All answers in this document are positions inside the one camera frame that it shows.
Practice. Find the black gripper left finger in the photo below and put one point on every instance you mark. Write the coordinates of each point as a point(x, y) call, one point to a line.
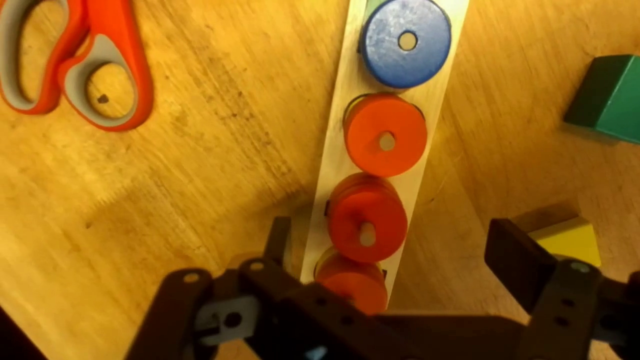
point(180, 313)

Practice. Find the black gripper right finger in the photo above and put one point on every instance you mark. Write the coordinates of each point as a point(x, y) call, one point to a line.
point(566, 307)

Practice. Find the orange round block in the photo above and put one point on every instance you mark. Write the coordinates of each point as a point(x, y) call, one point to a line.
point(386, 213)
point(356, 283)
point(366, 141)

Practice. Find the yellow block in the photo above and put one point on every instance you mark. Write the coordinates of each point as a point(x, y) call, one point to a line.
point(573, 242)

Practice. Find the green block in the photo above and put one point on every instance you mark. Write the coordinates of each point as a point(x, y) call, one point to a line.
point(612, 101)

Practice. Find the blue round block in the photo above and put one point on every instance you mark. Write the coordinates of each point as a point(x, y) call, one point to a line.
point(426, 52)

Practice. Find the white peg board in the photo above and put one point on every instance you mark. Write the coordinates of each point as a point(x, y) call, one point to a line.
point(333, 167)

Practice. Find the orange grey scissors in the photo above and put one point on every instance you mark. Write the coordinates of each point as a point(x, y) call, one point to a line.
point(126, 52)

